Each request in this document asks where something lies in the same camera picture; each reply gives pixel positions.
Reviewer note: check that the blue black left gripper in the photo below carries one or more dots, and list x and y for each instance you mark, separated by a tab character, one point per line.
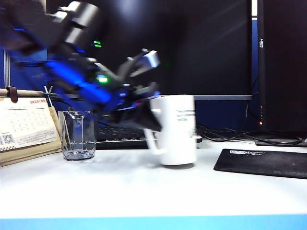
122	98

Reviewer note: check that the white ceramic mug with text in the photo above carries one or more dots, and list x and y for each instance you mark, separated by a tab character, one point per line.
177	143

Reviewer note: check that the transparent faceted plastic cup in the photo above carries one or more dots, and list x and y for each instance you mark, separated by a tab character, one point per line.
78	143

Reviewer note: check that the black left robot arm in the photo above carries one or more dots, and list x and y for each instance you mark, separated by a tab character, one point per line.
72	24

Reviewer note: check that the black keyboard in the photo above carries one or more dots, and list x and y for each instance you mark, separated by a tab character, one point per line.
120	139

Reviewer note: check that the metal calendar stand leg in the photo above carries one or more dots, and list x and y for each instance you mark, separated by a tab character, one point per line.
48	93

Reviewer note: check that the large black AOC monitor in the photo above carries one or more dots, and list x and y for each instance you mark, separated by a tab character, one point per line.
204	48

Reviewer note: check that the beige desk calendar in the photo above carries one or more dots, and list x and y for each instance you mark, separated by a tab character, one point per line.
24	129

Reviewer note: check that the wooden calendar rod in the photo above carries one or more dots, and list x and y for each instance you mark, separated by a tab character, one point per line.
26	93

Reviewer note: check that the blue partition panel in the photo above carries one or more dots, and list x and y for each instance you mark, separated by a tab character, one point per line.
26	76

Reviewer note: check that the black mouse pad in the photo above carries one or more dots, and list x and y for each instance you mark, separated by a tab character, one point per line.
263	165

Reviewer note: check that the black monitor base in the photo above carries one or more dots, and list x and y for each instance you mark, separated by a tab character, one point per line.
275	143

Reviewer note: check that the black HSD monitor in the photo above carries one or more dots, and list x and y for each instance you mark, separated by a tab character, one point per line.
285	72

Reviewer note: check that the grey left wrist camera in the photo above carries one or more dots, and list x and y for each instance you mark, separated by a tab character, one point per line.
146	61

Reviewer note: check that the aluminium partition post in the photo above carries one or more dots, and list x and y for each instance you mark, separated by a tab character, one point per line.
7	72

